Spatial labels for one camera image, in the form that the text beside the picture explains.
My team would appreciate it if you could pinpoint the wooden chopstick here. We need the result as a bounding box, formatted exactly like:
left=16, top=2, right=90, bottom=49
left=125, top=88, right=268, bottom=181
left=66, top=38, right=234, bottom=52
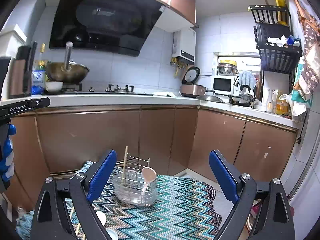
left=69, top=207, right=75, bottom=220
left=121, top=145, right=129, bottom=185

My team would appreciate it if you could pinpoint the white ceramic spoon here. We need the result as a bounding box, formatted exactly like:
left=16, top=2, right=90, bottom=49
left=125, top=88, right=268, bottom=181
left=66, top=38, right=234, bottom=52
left=142, top=167, right=157, bottom=192
left=96, top=211, right=106, bottom=226

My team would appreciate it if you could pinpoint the blue gloved hand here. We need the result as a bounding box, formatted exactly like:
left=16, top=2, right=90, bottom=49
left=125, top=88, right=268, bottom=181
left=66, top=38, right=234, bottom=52
left=1, top=124, right=16, bottom=183

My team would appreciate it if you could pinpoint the blue label bottle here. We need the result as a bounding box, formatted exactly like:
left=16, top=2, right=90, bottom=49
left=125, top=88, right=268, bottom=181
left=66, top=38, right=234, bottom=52
left=31, top=43, right=46, bottom=95

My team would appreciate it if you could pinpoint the brown electric kettle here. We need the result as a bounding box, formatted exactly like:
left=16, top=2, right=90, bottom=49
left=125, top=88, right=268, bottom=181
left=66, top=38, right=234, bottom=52
left=9, top=42, right=37, bottom=99

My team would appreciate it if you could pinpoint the white bowl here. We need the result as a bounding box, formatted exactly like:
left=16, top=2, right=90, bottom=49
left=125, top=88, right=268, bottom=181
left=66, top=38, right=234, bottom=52
left=46, top=81, right=63, bottom=92

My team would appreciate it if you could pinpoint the yellow oil bottle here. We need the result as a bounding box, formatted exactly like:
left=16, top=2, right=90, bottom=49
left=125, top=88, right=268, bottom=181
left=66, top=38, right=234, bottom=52
left=276, top=94, right=289, bottom=115

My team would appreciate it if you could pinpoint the white spray bottle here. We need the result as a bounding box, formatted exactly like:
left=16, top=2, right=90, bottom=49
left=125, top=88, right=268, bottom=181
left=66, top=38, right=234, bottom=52
left=266, top=89, right=273, bottom=113

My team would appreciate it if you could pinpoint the gas stove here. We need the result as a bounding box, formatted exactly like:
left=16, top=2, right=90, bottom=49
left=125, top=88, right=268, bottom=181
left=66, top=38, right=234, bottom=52
left=41, top=83, right=152, bottom=96

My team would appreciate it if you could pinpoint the black range hood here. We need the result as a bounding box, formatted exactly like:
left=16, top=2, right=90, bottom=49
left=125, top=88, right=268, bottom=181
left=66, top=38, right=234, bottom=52
left=49, top=0, right=165, bottom=56

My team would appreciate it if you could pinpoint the glass pot lid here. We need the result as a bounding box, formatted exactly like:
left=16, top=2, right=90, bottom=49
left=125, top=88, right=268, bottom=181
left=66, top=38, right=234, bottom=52
left=196, top=89, right=224, bottom=103

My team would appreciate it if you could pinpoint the white microwave oven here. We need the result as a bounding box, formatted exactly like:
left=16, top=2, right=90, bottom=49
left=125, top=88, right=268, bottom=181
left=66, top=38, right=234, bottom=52
left=213, top=75, right=240, bottom=96

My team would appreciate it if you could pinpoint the grey hanging towel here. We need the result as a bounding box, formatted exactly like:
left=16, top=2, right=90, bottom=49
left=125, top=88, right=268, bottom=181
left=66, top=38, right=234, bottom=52
left=239, top=70, right=257, bottom=92

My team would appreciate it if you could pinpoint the hanging patterned apron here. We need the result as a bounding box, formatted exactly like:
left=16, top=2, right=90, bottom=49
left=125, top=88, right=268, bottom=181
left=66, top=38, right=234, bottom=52
left=291, top=0, right=320, bottom=117

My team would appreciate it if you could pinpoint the brown rice cooker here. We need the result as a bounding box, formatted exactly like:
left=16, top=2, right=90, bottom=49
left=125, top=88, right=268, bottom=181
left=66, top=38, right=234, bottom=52
left=180, top=66, right=206, bottom=98

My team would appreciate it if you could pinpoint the steel pot yellow lid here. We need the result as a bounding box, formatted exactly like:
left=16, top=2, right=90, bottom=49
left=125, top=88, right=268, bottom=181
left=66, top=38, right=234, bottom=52
left=217, top=60, right=238, bottom=76

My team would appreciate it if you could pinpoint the black dish rack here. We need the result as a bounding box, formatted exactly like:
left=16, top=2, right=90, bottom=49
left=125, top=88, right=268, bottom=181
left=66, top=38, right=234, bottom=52
left=248, top=4, right=302, bottom=74

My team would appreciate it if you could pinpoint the white water heater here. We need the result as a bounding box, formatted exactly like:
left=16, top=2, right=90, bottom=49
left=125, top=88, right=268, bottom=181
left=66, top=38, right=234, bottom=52
left=172, top=28, right=196, bottom=64

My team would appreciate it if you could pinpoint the steel wok with handle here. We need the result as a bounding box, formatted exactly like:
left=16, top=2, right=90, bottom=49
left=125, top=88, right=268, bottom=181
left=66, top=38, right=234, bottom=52
left=45, top=42, right=89, bottom=84

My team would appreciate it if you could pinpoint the clear utensil holder wire rack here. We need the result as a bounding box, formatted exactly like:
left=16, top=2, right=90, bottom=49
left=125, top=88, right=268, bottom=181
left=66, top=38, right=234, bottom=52
left=112, top=153, right=157, bottom=207

